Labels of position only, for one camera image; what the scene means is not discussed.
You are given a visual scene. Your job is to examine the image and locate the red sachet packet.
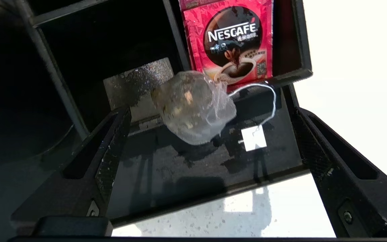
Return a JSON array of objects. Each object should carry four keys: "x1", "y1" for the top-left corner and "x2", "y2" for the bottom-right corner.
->
[{"x1": 179, "y1": 0, "x2": 275, "y2": 92}]

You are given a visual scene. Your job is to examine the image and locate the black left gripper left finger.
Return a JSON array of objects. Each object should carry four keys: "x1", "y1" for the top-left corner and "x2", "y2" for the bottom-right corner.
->
[{"x1": 10, "y1": 107, "x2": 132, "y2": 236}]

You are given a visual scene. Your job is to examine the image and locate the tea bag with white tag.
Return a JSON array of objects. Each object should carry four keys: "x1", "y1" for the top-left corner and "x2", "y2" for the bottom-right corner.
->
[{"x1": 151, "y1": 70, "x2": 277, "y2": 152}]

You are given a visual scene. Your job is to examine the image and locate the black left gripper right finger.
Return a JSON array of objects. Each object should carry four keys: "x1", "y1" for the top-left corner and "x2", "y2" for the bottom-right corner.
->
[{"x1": 292, "y1": 108, "x2": 387, "y2": 238}]

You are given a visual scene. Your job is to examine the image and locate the black compartment organizer box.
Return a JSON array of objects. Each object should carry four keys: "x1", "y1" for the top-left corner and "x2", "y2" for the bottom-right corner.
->
[{"x1": 12, "y1": 0, "x2": 313, "y2": 139}]

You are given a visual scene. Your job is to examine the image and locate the black rectangular serving tray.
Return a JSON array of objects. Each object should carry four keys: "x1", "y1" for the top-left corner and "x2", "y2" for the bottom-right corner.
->
[{"x1": 0, "y1": 84, "x2": 311, "y2": 228}]

